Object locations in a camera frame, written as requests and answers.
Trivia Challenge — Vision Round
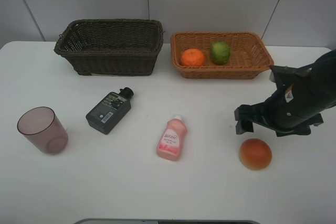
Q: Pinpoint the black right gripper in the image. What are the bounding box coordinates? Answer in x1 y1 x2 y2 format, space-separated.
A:
234 90 323 137

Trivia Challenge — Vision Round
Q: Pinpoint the red orange peach fruit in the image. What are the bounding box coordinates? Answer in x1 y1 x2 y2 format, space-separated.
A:
239 138 272 170

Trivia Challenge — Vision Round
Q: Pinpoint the green lime fruit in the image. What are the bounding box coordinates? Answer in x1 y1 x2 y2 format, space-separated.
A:
210 41 230 65

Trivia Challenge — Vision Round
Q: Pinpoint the pink lotion bottle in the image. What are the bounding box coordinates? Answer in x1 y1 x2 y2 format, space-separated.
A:
156 115 187 161

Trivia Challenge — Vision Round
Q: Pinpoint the orange mandarin fruit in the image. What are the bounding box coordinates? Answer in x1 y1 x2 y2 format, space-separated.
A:
180 48 205 67

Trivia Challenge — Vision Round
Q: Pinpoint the translucent purple plastic cup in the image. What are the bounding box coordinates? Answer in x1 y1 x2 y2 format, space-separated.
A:
17 106 68 155

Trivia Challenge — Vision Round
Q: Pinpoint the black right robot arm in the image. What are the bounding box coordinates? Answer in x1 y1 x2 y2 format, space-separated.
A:
234 50 335 137

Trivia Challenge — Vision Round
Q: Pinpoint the light orange wicker basket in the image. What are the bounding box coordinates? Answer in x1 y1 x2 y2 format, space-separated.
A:
171 31 274 80

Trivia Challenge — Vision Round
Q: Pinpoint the dark green square bottle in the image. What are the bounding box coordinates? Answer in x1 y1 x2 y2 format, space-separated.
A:
86 87 134 135

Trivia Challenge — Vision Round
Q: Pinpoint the dark brown wicker basket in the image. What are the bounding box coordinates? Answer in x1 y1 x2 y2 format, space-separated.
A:
54 19 164 76

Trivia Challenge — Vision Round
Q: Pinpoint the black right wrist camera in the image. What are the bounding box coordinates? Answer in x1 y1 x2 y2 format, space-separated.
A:
269 65 312 90

